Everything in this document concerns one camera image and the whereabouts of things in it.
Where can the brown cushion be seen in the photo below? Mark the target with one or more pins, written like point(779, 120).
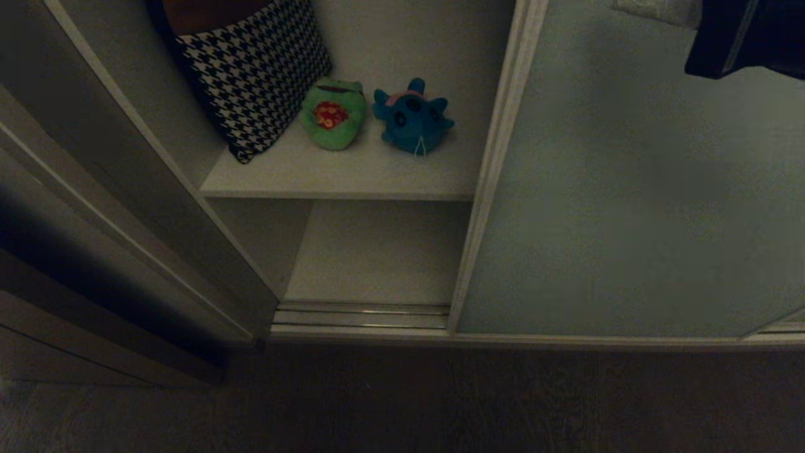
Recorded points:
point(207, 14)

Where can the black white houndstooth pillow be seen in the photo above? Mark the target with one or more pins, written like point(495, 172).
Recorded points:
point(258, 75)

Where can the green frog plush toy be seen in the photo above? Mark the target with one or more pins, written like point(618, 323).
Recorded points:
point(333, 114)

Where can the blue monster plush toy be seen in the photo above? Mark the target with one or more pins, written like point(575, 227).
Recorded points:
point(412, 116)

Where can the white wardrobe shelf board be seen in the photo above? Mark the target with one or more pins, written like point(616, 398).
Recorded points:
point(358, 173)

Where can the frosted glass sliding wardrobe door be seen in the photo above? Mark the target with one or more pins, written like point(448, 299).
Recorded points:
point(629, 189)

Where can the grey wardrobe side panel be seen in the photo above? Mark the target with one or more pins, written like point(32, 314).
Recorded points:
point(113, 189)

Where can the dark hanging garment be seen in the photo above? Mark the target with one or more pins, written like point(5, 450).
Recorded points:
point(748, 38)

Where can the metal sliding door floor track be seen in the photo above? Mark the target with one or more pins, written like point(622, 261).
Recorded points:
point(361, 316)

